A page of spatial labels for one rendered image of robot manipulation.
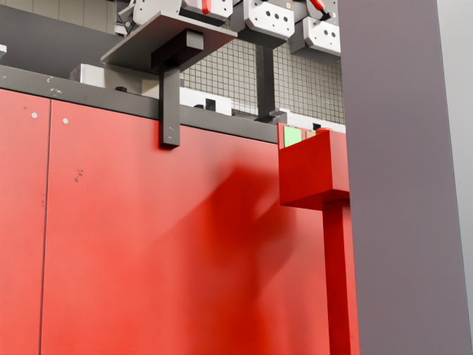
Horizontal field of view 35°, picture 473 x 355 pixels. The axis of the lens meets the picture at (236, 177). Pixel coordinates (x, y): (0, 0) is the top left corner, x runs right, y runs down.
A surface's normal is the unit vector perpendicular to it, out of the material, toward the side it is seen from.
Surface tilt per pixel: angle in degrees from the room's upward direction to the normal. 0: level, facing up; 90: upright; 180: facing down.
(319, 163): 90
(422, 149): 90
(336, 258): 90
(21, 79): 90
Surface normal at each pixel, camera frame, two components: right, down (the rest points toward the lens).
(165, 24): 0.02, 0.97
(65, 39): 0.58, -0.22
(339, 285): -0.81, -0.13
